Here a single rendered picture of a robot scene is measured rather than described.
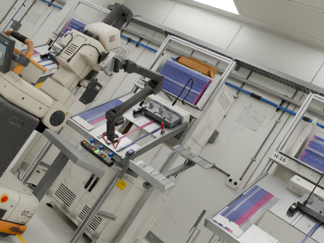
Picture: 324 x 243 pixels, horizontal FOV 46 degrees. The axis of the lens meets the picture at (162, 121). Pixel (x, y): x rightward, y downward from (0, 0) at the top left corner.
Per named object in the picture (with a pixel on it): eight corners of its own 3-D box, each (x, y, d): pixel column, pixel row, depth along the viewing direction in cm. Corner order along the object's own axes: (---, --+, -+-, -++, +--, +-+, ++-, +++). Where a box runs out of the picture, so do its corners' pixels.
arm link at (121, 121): (105, 111, 255) (113, 118, 251) (119, 105, 262) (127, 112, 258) (103, 124, 263) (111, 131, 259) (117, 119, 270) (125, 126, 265)
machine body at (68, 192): (90, 249, 290) (136, 181, 295) (40, 200, 328) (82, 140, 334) (132, 256, 343) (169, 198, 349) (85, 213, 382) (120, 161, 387)
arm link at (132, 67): (159, 70, 272) (169, 77, 267) (149, 86, 275) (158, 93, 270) (121, 53, 234) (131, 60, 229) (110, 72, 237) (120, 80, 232)
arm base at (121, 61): (105, 52, 227) (118, 59, 220) (116, 52, 233) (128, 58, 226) (104, 66, 231) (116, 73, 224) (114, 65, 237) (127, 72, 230)
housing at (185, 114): (182, 130, 316) (183, 115, 309) (141, 106, 344) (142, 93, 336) (188, 127, 321) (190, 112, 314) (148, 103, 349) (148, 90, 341)
